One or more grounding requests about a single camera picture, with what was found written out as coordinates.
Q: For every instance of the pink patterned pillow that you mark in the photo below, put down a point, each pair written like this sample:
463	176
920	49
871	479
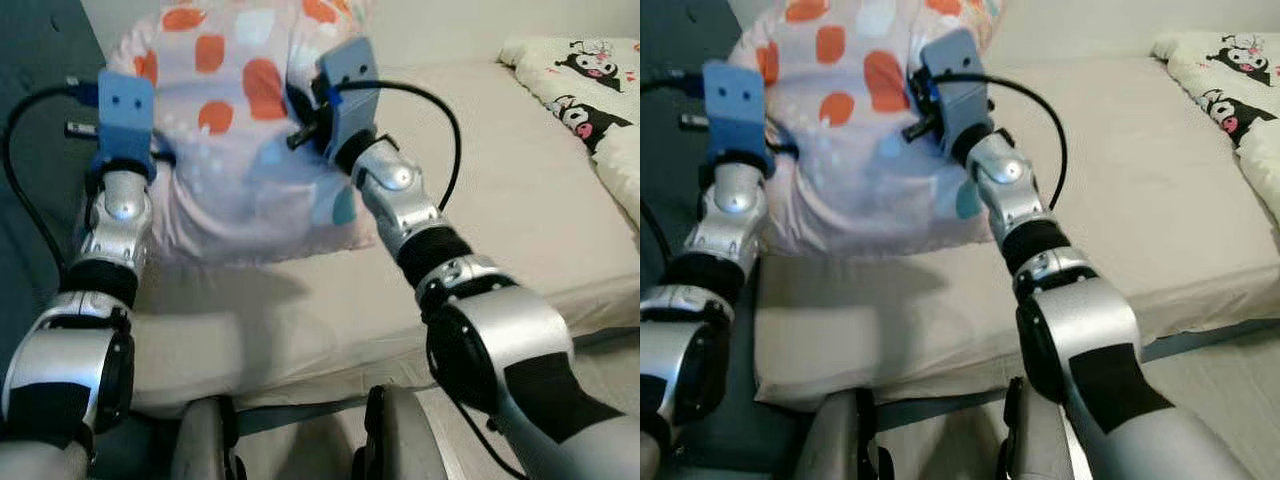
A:
240	150
860	150

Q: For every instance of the cream cartoon print blanket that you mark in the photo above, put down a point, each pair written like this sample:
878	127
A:
600	90
1240	80

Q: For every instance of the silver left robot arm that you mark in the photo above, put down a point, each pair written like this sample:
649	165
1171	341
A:
730	220
115	220

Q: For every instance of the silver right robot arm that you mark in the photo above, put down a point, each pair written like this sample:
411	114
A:
480	320
1090	320

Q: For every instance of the blue upholstered headboard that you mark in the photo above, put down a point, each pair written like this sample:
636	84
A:
40	50
680	40

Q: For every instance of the beige sheeted mattress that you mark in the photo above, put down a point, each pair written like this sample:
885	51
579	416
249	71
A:
530	200
1150	200

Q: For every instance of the dark grey right robot leg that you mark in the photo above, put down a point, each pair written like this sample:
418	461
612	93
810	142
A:
400	440
1035	440

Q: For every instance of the dark grey robot leg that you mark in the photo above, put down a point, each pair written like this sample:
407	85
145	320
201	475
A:
205	445
1035	440
840	440
400	440

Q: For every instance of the dark grey left robot leg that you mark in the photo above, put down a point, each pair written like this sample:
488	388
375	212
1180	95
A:
840	440
205	445

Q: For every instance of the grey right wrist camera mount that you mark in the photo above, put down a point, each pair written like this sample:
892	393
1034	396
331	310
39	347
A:
350	95
958	85

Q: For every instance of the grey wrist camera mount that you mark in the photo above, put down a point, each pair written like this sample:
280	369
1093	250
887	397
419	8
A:
958	85
350	95
735	110
125	115

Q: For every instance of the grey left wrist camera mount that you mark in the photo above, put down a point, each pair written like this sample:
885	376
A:
125	115
735	110

